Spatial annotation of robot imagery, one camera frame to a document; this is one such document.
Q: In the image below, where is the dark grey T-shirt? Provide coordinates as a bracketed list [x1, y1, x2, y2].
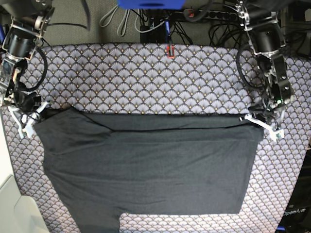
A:
[34, 109, 264, 233]

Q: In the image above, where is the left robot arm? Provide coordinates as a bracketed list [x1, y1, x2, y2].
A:
[236, 0, 294, 141]

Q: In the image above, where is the blue vertical post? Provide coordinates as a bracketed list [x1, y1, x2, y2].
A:
[165, 20, 171, 44]

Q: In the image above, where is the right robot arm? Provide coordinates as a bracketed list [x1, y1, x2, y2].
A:
[0, 0, 54, 138]

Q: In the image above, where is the black power strip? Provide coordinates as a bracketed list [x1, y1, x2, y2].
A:
[183, 9, 238, 21]

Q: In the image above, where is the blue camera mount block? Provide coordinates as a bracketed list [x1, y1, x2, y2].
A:
[117, 0, 185, 10]

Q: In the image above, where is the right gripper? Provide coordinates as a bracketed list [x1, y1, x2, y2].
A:
[3, 92, 51, 138]

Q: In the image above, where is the grey looped cable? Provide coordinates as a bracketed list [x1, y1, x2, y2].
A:
[99, 6, 132, 37]

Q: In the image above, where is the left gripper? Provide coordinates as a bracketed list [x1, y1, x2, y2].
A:
[239, 99, 286, 141]

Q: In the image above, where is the white plastic bin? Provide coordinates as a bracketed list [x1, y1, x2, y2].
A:
[0, 114, 49, 233]

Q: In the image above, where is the black OpenArm box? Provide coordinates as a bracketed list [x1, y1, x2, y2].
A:
[276, 147, 311, 233]

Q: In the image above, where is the red and black clamp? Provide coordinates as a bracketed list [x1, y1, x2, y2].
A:
[167, 43, 175, 59]

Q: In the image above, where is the fan-patterned table cloth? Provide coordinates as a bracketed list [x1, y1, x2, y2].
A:
[0, 42, 311, 233]

